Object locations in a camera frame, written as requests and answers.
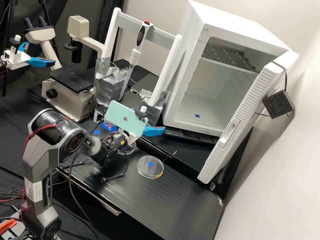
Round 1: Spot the pipette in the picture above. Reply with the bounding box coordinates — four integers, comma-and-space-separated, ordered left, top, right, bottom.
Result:
120, 20, 153, 100

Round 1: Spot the black platform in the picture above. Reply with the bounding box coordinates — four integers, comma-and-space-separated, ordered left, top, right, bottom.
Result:
130, 73, 162, 97
163, 126, 218, 146
55, 139, 224, 240

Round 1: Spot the white pipette stand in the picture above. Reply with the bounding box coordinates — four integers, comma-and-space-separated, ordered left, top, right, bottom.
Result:
93, 7, 184, 126

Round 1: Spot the cream microscope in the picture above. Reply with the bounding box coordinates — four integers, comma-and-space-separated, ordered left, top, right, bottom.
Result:
24, 15, 104, 123

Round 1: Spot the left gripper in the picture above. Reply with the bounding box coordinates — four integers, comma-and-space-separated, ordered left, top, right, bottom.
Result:
4, 42, 56, 71

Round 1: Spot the left phone holder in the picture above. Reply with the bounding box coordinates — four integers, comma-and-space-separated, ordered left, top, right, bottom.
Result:
9, 35, 22, 55

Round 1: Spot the petri dish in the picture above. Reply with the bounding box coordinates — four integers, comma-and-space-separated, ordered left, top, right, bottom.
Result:
117, 144, 137, 157
137, 155, 165, 179

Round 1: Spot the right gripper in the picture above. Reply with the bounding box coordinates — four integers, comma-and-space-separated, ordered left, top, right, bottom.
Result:
126, 126, 166, 146

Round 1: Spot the right wrist camera phone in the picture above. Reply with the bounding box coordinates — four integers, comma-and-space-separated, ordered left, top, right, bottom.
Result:
104, 100, 149, 137

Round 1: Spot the white incubator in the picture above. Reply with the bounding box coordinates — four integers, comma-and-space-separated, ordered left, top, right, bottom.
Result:
161, 0, 300, 138

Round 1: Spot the black cable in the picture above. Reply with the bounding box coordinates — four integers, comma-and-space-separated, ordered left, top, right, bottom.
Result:
100, 149, 129, 183
68, 149, 105, 240

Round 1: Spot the incubator door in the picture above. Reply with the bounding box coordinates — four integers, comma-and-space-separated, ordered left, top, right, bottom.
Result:
197, 51, 300, 185

